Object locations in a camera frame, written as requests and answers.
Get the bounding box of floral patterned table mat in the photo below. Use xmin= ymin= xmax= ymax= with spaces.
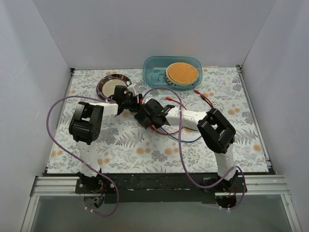
xmin=47 ymin=67 xmax=268 ymax=174

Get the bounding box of dark rimmed beige plate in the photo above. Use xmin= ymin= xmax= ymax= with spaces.
xmin=96 ymin=73 xmax=132 ymax=100

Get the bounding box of blue ethernet cable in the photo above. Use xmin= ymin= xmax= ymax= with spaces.
xmin=160 ymin=127 xmax=203 ymax=143

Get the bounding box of teal transparent plastic container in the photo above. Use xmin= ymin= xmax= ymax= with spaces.
xmin=142 ymin=56 xmax=202 ymax=91

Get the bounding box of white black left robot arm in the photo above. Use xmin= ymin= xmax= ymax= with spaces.
xmin=69 ymin=84 xmax=142 ymax=193

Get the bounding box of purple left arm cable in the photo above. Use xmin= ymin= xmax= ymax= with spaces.
xmin=46 ymin=76 xmax=120 ymax=217

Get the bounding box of orange woven round coaster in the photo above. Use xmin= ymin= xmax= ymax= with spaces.
xmin=168 ymin=62 xmax=198 ymax=83

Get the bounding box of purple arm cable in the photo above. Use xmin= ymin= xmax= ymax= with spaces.
xmin=141 ymin=87 xmax=248 ymax=211
xmin=46 ymin=76 xmax=120 ymax=217

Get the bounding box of aluminium frame rail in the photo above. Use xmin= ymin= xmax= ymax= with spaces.
xmin=30 ymin=175 xmax=290 ymax=196

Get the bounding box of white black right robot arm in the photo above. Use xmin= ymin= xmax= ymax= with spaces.
xmin=134 ymin=99 xmax=238 ymax=192

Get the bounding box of black network switch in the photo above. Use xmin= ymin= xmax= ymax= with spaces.
xmin=134 ymin=112 xmax=152 ymax=129

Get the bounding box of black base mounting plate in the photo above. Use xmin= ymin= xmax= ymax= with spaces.
xmin=42 ymin=168 xmax=276 ymax=205

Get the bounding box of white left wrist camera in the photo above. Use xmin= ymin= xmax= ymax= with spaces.
xmin=127 ymin=83 xmax=137 ymax=96

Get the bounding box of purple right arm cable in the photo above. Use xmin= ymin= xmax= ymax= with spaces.
xmin=141 ymin=87 xmax=248 ymax=211

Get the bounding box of striped bowl in container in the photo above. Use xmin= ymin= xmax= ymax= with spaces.
xmin=165 ymin=65 xmax=203 ymax=87

